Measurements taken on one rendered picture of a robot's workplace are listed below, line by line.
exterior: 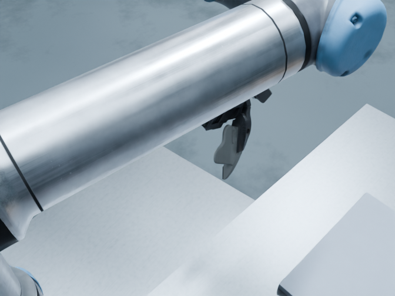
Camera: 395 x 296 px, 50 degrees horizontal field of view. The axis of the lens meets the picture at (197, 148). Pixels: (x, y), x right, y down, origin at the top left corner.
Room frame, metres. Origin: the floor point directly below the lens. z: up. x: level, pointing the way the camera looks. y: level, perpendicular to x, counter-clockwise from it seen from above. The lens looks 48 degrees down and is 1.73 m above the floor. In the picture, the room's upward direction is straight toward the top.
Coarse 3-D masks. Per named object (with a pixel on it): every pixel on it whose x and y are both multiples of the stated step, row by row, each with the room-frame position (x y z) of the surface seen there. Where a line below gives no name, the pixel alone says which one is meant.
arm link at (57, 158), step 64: (256, 0) 0.33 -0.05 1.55; (320, 0) 0.33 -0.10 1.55; (128, 64) 0.25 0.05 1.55; (192, 64) 0.25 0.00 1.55; (256, 64) 0.27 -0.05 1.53; (320, 64) 0.30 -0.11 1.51; (0, 128) 0.19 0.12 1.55; (64, 128) 0.19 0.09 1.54; (128, 128) 0.20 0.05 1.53; (192, 128) 0.23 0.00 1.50; (0, 192) 0.15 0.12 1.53; (64, 192) 0.17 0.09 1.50
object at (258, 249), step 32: (352, 128) 0.90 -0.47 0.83; (384, 128) 0.90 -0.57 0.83; (320, 160) 0.77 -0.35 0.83; (352, 160) 0.77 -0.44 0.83; (384, 160) 0.77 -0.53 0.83; (288, 192) 0.66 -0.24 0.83; (320, 192) 0.66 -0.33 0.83; (352, 192) 0.66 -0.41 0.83; (384, 192) 0.66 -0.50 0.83; (256, 224) 0.56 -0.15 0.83; (288, 224) 0.56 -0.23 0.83; (320, 224) 0.56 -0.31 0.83; (192, 256) 0.48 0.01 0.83; (224, 256) 0.48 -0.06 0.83; (256, 256) 0.48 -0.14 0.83; (288, 256) 0.48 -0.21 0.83; (160, 288) 0.40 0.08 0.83; (192, 288) 0.40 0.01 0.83; (224, 288) 0.40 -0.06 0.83; (256, 288) 0.40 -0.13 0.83
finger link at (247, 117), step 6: (246, 108) 0.47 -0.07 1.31; (240, 114) 0.46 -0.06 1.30; (246, 114) 0.46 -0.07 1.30; (234, 120) 0.46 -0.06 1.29; (240, 120) 0.46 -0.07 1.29; (246, 120) 0.45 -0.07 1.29; (240, 126) 0.45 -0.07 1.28; (246, 126) 0.45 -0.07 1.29; (240, 132) 0.45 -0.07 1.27; (246, 132) 0.45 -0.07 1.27; (240, 138) 0.44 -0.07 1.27; (246, 138) 0.44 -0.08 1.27; (240, 144) 0.44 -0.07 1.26; (240, 150) 0.44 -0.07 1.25
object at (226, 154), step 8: (224, 128) 0.45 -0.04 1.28; (232, 128) 0.45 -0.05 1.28; (224, 136) 0.44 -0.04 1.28; (232, 136) 0.45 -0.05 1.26; (224, 144) 0.43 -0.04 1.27; (232, 144) 0.44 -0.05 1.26; (216, 152) 0.41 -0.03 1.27; (224, 152) 0.42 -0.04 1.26; (232, 152) 0.43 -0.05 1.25; (240, 152) 0.44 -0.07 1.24; (216, 160) 0.41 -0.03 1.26; (224, 160) 0.42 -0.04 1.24; (232, 160) 0.43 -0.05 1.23; (224, 168) 0.43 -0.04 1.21; (232, 168) 0.42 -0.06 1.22; (224, 176) 0.42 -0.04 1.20
